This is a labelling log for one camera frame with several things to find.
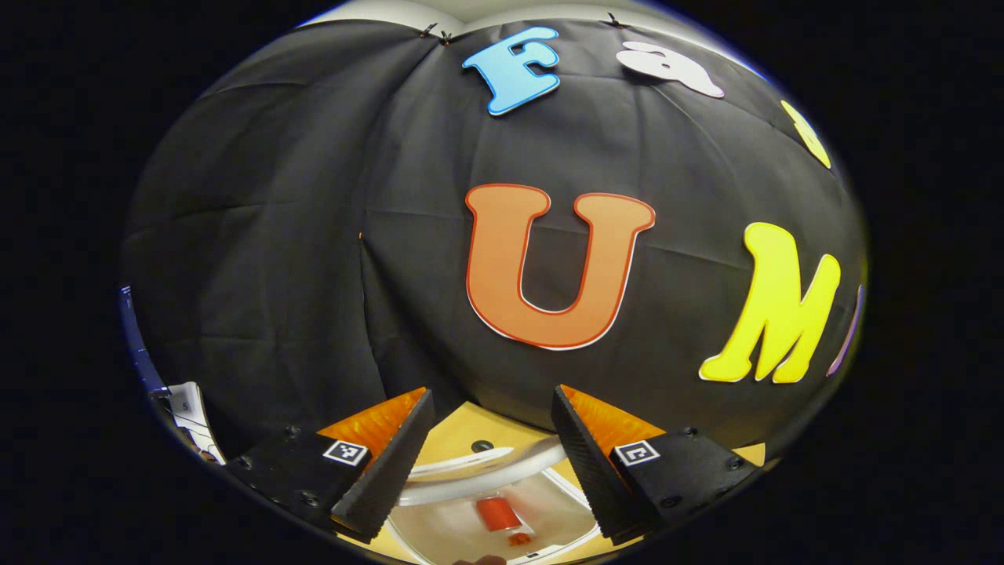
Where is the white desktop garbage bin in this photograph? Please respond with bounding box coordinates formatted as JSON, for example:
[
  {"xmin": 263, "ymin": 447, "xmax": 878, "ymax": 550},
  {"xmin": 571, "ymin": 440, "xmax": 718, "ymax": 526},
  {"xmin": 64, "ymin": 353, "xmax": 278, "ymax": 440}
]
[{"xmin": 384, "ymin": 436, "xmax": 609, "ymax": 565}]

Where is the wooden desktop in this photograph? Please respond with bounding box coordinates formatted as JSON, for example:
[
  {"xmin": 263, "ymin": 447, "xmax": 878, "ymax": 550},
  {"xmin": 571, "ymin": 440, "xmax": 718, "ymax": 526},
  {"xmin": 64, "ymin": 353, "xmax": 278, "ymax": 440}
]
[{"xmin": 345, "ymin": 402, "xmax": 766, "ymax": 565}]

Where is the black backdrop cloth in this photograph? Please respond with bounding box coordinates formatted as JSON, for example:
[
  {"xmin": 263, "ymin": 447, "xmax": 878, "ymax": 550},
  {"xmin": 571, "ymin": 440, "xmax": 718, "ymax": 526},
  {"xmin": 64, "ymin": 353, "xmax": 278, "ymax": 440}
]
[{"xmin": 122, "ymin": 16, "xmax": 868, "ymax": 464}]

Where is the orange pop can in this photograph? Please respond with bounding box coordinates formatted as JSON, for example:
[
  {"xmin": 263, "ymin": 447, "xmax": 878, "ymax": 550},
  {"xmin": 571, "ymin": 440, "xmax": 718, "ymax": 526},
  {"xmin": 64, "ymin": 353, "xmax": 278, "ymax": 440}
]
[{"xmin": 476, "ymin": 497, "xmax": 523, "ymax": 532}]

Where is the row of black cloth clips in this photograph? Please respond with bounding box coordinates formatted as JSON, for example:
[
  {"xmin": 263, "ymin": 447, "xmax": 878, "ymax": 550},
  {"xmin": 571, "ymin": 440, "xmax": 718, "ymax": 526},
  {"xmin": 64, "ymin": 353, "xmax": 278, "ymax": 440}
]
[{"xmin": 420, "ymin": 12, "xmax": 624, "ymax": 44}]

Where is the white label card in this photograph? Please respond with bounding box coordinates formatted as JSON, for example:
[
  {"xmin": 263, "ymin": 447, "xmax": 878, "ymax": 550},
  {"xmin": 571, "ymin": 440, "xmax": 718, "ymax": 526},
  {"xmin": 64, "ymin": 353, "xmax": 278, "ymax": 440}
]
[{"xmin": 167, "ymin": 381, "xmax": 227, "ymax": 465}]

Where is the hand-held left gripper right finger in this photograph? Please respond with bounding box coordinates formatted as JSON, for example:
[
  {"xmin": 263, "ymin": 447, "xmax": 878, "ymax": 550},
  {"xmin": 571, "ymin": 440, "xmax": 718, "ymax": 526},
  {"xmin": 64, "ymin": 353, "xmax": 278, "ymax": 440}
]
[{"xmin": 551, "ymin": 385, "xmax": 762, "ymax": 546}]

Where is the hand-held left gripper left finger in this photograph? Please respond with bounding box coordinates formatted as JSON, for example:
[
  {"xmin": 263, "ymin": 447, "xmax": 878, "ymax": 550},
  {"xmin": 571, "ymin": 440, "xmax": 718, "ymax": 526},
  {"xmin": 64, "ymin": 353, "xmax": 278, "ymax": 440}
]
[{"xmin": 226, "ymin": 387, "xmax": 436, "ymax": 542}]

